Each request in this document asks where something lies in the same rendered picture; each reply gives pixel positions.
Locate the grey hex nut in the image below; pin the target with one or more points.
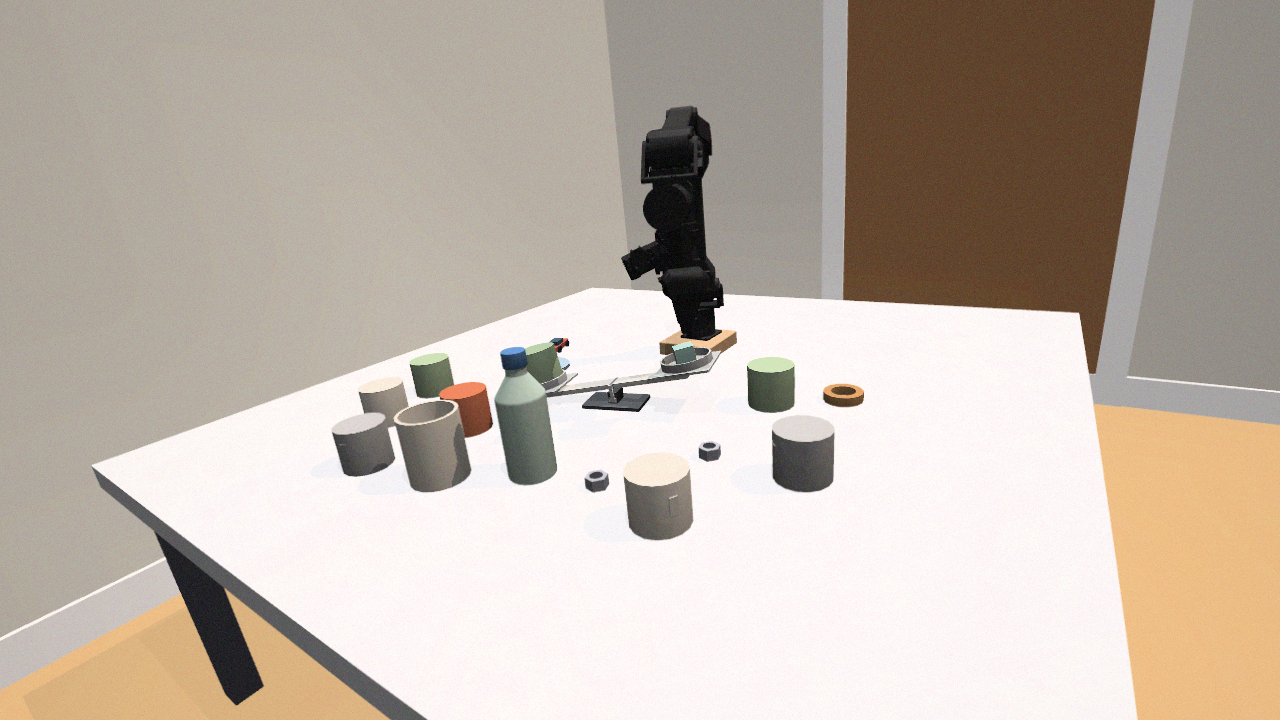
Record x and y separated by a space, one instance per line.
596 481
709 451

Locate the grey balance beam with square pans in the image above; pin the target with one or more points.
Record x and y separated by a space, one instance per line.
615 399

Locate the beige cylinder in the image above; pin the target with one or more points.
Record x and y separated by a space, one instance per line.
386 396
658 496

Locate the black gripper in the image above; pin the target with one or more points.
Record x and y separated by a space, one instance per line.
685 282

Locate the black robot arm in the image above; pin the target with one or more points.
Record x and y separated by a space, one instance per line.
678 155

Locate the orange-brown ring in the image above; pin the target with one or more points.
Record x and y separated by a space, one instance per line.
834 395

